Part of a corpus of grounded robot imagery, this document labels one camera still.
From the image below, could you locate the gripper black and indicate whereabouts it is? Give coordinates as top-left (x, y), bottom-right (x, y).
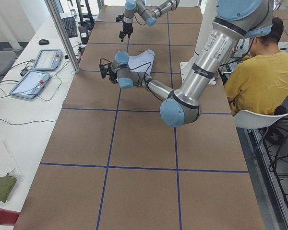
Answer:
top-left (119, 23), bottom-right (133, 42)
top-left (108, 69), bottom-right (118, 84)

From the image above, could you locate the blue white striped shirt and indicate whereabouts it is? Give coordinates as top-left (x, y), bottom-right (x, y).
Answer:
top-left (128, 49), bottom-right (155, 75)

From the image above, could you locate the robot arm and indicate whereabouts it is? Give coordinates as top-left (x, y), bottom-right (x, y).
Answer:
top-left (116, 0), bottom-right (180, 42)
top-left (100, 0), bottom-right (273, 127)

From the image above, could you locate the black keyboard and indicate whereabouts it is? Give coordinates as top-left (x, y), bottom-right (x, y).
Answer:
top-left (61, 17), bottom-right (78, 38)

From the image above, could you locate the upper blue teach pendant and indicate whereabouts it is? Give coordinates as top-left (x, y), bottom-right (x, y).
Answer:
top-left (31, 49), bottom-right (62, 71)

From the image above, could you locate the blue teach pendant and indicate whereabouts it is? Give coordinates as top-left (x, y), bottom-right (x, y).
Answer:
top-left (31, 49), bottom-right (62, 71)
top-left (9, 70), bottom-right (50, 99)

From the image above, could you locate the black computer mouse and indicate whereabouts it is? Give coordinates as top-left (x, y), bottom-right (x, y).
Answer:
top-left (38, 39), bottom-right (50, 46)

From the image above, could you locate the lower blue teach pendant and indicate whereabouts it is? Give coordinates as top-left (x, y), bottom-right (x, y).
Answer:
top-left (9, 70), bottom-right (50, 99)

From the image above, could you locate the white chair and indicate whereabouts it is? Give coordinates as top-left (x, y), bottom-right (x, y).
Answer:
top-left (232, 109), bottom-right (288, 154)

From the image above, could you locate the person in yellow shirt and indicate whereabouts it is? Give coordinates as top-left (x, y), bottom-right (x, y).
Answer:
top-left (224, 17), bottom-right (288, 115)

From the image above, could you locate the green cloth pouch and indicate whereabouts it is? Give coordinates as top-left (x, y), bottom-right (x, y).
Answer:
top-left (0, 174), bottom-right (17, 203)

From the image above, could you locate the red cylinder object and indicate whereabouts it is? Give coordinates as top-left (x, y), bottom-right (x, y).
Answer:
top-left (0, 208), bottom-right (20, 226)

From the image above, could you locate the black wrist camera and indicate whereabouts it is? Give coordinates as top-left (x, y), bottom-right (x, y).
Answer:
top-left (99, 58), bottom-right (112, 79)
top-left (116, 14), bottom-right (124, 23)

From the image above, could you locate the aluminium frame post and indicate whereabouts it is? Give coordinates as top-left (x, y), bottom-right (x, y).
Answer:
top-left (44, 0), bottom-right (80, 73)

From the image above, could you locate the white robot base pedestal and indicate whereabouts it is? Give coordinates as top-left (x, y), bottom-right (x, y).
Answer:
top-left (180, 0), bottom-right (217, 82)

